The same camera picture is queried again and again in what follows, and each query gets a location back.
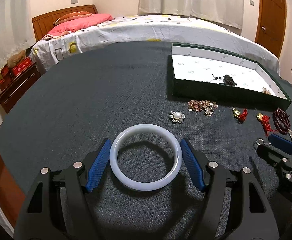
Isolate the dark red bead mala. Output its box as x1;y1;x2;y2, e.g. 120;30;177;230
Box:
273;108;290;135

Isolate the white jade bangle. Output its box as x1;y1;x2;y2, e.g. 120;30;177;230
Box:
110;124;182;191

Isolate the long red tassel charm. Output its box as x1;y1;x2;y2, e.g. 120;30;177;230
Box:
256;113;278;137

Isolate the small red tassel charm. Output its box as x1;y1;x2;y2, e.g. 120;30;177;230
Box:
232;108;248;124

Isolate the pearl flower brooch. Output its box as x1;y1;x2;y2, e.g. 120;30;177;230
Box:
169;111;185;124

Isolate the pink bead bracelet pile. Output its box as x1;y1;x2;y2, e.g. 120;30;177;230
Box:
187;100;219;117

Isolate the silver pearl ring pendant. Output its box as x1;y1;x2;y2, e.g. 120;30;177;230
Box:
254;138;271;147

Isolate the dark grey table cloth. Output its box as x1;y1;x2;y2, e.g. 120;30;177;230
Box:
0;42;292;239

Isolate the green shallow tray box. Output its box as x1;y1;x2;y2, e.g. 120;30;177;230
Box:
171;43;292;111

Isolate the wooden nightstand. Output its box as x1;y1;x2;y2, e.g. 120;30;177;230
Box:
0;63;41;114

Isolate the wooden door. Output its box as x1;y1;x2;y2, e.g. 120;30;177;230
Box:
255;0;287;57

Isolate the red box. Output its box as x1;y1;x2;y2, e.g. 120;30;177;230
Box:
10;57;32;78

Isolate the brown plush toy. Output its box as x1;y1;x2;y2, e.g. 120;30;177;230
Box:
7;50;26;69

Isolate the pink pillow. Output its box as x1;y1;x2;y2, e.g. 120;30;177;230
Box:
42;14;114;40

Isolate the bed with white sheet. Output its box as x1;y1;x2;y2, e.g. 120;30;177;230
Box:
30;15;281;73

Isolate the orange pillow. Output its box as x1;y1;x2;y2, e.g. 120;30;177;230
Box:
53;11;92;26

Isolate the wooden headboard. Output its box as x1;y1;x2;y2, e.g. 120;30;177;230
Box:
32;4;98;42

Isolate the white left curtain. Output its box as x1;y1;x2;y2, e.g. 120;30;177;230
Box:
0;0;35;68

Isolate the black cord pendant necklace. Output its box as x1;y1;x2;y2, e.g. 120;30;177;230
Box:
210;73;238;87

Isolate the wall switch plate left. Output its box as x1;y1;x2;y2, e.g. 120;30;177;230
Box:
70;0;79;4

